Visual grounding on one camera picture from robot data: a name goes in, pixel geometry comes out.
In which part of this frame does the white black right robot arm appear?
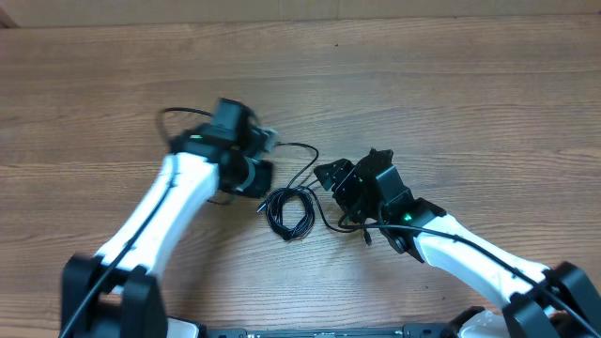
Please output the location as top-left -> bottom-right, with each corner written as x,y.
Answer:
314,149 -> 600,337

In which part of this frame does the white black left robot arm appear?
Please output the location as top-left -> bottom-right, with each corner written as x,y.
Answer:
60,99 -> 278,338

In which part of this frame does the black USB-C cable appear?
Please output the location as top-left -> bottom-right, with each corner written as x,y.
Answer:
274,142 -> 373,246

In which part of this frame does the black USB-A cable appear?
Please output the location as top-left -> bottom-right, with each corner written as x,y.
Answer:
255,185 -> 316,242

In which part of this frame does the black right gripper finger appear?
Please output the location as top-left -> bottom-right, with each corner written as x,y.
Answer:
331,180 -> 362,211
314,159 -> 354,191

